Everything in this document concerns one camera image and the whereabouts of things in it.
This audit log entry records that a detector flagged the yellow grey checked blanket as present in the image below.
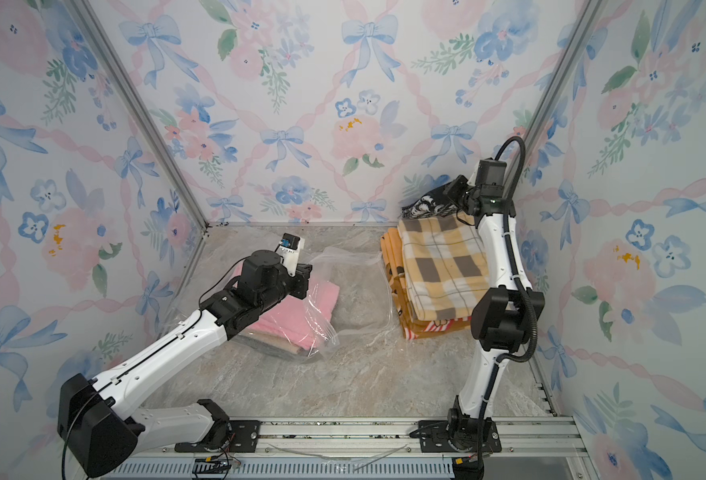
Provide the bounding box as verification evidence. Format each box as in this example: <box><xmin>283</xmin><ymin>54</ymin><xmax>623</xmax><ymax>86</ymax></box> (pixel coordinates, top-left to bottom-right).
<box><xmin>397</xmin><ymin>215</ymin><xmax>490</xmax><ymax>321</ymax></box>

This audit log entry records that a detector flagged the clear plastic vacuum bag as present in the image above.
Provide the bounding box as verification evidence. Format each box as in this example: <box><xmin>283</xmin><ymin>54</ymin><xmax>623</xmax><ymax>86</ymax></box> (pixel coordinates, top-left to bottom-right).
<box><xmin>166</xmin><ymin>230</ymin><xmax>399</xmax><ymax>364</ymax></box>

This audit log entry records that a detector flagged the orange cartoon print blanket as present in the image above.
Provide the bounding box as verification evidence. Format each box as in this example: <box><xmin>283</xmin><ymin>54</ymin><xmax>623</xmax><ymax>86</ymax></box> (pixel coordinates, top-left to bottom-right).
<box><xmin>380</xmin><ymin>228</ymin><xmax>470</xmax><ymax>340</ymax></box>

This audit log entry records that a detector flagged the black white knit blanket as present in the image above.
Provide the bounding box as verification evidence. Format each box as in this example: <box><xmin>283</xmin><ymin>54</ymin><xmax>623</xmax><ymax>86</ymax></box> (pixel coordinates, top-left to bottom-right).
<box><xmin>401</xmin><ymin>183</ymin><xmax>459</xmax><ymax>220</ymax></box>

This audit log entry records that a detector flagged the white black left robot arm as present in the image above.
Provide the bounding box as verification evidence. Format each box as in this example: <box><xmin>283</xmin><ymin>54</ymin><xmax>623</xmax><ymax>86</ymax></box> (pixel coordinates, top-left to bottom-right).
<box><xmin>57</xmin><ymin>246</ymin><xmax>312</xmax><ymax>478</ymax></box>

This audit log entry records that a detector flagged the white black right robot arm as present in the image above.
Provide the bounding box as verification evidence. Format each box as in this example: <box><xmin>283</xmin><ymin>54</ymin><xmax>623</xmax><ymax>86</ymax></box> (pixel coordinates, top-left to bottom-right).
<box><xmin>410</xmin><ymin>159</ymin><xmax>545</xmax><ymax>459</ymax></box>

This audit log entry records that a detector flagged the pink fleece blanket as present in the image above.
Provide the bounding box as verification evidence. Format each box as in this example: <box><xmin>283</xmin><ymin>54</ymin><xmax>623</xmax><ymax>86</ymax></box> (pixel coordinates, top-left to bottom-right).
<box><xmin>238</xmin><ymin>279</ymin><xmax>340</xmax><ymax>356</ymax></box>

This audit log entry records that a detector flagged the cream fleece blanket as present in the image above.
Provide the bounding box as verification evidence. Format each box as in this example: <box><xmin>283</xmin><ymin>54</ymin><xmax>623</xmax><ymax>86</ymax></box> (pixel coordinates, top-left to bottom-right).
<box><xmin>237</xmin><ymin>332</ymin><xmax>305</xmax><ymax>357</ymax></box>

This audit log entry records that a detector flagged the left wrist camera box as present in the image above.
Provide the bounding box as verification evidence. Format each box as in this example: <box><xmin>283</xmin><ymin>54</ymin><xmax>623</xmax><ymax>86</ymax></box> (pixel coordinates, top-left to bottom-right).
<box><xmin>275</xmin><ymin>233</ymin><xmax>305</xmax><ymax>277</ymax></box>

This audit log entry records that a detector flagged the right rear aluminium corner post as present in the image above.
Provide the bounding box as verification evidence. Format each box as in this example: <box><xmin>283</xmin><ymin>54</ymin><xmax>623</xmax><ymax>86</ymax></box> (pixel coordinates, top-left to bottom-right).
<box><xmin>503</xmin><ymin>0</ymin><xmax>607</xmax><ymax>217</ymax></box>

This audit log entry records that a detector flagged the aluminium corner post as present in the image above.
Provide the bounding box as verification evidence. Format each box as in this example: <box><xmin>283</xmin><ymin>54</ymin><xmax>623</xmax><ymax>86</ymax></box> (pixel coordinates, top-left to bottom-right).
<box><xmin>503</xmin><ymin>0</ymin><xmax>607</xmax><ymax>217</ymax></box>
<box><xmin>65</xmin><ymin>1</ymin><xmax>208</xmax><ymax>231</ymax></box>

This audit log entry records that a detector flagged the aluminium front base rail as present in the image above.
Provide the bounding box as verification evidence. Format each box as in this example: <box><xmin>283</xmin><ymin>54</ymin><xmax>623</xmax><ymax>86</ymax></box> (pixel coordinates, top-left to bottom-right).
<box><xmin>107</xmin><ymin>417</ymin><xmax>598</xmax><ymax>479</ymax></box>

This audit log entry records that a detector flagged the left rear aluminium corner post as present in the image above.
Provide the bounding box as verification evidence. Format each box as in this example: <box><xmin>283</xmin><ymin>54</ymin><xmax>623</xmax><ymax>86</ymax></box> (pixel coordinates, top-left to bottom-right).
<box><xmin>65</xmin><ymin>1</ymin><xmax>208</xmax><ymax>231</ymax></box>

